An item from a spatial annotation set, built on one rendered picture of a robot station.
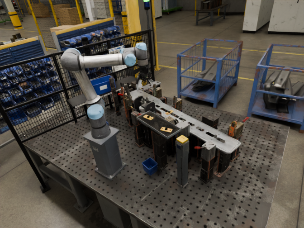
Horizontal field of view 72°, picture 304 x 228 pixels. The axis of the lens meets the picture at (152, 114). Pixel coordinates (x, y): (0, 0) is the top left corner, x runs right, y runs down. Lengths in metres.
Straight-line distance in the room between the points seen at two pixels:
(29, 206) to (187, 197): 1.95
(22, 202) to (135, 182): 1.66
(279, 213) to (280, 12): 7.71
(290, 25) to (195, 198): 8.33
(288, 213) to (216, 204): 1.15
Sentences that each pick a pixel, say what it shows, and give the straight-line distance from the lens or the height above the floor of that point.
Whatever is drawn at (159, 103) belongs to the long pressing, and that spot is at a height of 1.00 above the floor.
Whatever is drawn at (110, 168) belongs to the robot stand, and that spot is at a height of 0.81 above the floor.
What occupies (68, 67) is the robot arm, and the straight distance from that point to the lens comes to 1.45.
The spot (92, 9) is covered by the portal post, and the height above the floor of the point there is 1.53.
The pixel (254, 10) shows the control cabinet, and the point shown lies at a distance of 9.45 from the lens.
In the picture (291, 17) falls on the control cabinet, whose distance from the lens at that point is 9.36.
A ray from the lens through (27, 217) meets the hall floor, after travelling 2.91.
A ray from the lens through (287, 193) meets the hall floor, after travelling 2.86.
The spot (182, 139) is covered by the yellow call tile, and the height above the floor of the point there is 1.16.
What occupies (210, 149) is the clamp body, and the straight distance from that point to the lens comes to 1.53.
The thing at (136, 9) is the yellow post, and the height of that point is 1.80.
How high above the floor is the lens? 2.09
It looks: 33 degrees down
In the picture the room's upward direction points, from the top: 6 degrees counter-clockwise
